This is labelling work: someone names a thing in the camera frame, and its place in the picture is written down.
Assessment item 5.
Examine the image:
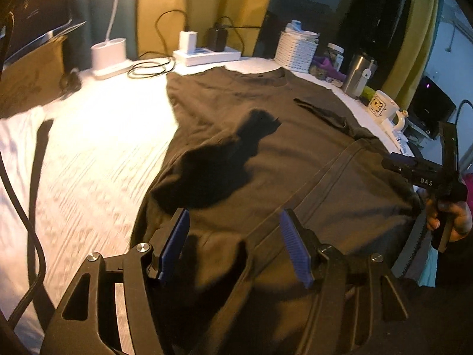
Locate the white paper packet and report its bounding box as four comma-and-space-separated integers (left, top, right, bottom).
382, 118, 414, 156

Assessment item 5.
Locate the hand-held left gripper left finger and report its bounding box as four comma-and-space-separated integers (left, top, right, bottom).
40, 208, 191, 355

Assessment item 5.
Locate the white desk lamp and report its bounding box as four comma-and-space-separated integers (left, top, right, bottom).
90, 0, 135, 80

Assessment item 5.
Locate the teal curtain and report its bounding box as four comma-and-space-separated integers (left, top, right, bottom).
64, 0, 143, 71

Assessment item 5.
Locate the blue white packet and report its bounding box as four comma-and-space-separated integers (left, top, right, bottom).
286, 20, 318, 39

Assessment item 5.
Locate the black electronic device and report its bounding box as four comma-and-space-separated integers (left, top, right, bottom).
408, 76, 457, 119

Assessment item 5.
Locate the glass jar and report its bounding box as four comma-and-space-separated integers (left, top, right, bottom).
326, 43, 345, 71

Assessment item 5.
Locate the black white-charger cable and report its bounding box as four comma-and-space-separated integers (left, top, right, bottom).
127, 10, 190, 79

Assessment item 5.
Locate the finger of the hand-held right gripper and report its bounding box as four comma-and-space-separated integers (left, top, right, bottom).
382, 153, 440, 192

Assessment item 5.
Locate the white cloth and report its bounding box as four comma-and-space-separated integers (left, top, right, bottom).
0, 109, 41, 200

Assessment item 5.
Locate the steel tumbler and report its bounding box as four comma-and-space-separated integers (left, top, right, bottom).
342, 52, 378, 99

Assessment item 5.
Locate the white charger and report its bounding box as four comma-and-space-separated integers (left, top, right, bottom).
179, 30, 198, 54

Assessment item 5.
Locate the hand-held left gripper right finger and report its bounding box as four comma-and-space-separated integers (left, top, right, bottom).
280, 209, 409, 355

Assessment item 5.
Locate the dark brown t-shirt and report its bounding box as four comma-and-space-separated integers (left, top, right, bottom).
127, 67, 425, 355

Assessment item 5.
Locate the person's right hand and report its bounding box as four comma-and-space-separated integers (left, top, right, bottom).
425, 198, 473, 245

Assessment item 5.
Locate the white power strip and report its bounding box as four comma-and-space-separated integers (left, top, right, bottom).
173, 46, 242, 67

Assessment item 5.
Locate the white textured bedspread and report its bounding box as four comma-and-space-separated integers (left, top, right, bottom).
0, 57, 414, 348

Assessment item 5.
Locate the cardboard box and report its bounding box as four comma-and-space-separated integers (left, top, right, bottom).
0, 35, 69, 119

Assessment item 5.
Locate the black black-charger cable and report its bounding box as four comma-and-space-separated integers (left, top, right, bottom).
216, 15, 267, 58

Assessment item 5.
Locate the white printed mug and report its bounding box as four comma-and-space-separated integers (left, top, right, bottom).
366, 89, 407, 128

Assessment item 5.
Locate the black charger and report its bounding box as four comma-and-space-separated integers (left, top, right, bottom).
206, 26, 227, 51

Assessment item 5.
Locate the purple cloth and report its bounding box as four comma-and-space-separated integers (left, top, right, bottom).
312, 56, 348, 82

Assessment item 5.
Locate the long black cable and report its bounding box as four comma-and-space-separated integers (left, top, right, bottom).
0, 11, 47, 331

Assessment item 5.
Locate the black strap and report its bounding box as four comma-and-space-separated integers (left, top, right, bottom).
30, 117, 56, 237

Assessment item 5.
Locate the white woven basket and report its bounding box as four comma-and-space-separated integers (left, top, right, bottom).
274, 30, 319, 73

